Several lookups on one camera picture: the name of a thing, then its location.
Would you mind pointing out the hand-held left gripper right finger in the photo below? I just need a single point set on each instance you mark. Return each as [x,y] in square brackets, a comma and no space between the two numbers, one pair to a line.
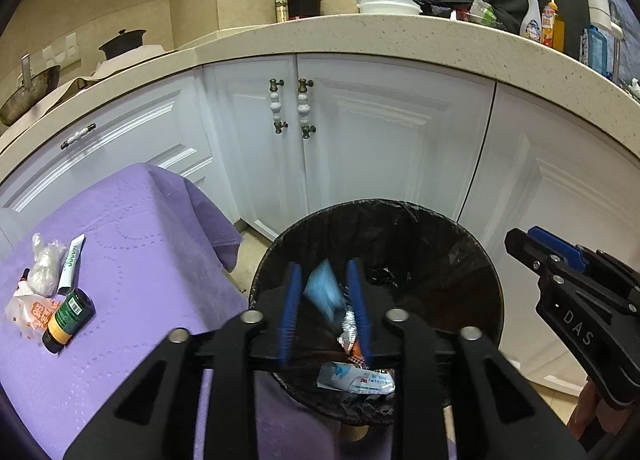
[358,310]

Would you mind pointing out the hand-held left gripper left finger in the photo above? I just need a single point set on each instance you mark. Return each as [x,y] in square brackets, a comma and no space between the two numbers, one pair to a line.
[290,310]

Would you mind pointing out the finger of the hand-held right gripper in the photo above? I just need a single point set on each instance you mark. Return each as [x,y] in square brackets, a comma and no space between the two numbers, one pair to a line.
[557,245]
[525,247]

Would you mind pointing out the silver blister pack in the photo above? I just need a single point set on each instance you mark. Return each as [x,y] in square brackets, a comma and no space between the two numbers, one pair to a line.
[348,332]

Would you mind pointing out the light blue packet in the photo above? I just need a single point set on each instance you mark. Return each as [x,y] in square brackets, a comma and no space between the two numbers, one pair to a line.
[325,290]

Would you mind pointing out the orange plastic bag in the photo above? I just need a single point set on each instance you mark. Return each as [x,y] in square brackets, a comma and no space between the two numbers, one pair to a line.
[356,352]

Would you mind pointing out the white blue wrapper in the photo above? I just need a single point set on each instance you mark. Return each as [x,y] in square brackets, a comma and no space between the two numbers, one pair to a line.
[355,380]

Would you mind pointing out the black lined trash bin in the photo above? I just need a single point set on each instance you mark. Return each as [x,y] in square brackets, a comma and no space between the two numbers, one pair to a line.
[450,290]

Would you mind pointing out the small white tube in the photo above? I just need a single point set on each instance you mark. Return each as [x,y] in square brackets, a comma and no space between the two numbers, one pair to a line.
[72,265]

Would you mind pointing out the small green bottle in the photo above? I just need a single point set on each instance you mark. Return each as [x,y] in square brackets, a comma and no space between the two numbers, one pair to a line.
[67,320]

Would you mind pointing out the clear plastic bag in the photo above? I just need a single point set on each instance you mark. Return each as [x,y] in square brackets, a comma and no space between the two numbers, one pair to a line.
[42,265]

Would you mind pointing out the white wrapper with orange print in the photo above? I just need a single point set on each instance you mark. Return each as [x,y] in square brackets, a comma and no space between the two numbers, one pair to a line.
[30,312]

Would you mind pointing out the person's right hand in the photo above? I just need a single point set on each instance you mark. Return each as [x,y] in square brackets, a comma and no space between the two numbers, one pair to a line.
[592,415]

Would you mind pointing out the purple tablecloth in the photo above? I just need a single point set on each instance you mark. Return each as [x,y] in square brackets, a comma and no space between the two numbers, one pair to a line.
[150,265]

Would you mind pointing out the narrow white cabinet door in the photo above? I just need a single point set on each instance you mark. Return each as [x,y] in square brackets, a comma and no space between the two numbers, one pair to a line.
[255,165]

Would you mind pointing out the metal faucet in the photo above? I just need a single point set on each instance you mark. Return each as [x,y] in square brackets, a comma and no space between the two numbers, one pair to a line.
[617,50]

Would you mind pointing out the yellow dish soap bottle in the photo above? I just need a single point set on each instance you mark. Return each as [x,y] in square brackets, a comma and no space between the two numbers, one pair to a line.
[555,27]

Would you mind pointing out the white spray bottle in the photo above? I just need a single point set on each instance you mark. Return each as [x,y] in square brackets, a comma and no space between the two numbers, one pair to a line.
[531,20]

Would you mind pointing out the wide white drawer front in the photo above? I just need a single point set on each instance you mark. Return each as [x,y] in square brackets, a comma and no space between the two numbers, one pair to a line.
[125,140]

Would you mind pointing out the green white bag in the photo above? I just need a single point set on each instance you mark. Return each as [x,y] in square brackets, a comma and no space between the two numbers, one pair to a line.
[482,10]

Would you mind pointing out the beige stone countertop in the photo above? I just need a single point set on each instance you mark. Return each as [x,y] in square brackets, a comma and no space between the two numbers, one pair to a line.
[350,35]

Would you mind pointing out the beige stove cover cloth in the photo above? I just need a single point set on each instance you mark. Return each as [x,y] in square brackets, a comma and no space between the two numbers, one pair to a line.
[135,60]

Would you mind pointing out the black container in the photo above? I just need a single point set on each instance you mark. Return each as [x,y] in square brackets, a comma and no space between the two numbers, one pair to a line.
[305,9]

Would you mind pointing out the dark oil bottle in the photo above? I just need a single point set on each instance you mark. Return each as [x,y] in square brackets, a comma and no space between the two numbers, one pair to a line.
[281,2]

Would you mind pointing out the black clay pot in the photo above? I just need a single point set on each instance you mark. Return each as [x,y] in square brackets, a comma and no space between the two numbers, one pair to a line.
[122,45]

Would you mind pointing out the steel wok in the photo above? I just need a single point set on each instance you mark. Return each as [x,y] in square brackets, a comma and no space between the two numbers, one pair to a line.
[30,95]

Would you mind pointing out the white double wall socket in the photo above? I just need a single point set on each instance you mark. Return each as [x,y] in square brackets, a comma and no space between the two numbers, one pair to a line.
[62,49]

